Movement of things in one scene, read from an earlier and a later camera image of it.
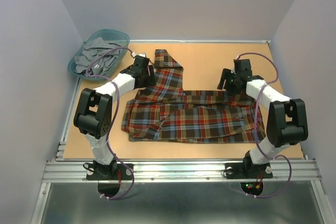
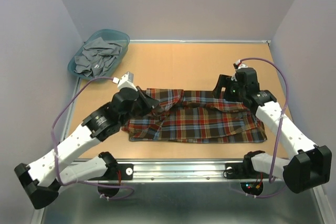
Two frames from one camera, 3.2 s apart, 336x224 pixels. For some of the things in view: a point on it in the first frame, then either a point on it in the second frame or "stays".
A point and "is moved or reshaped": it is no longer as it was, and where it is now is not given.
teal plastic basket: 101,56 stays
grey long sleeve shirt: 98,56 stays
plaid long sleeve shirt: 165,113 is moved or reshaped
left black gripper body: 148,81 -> 140,110
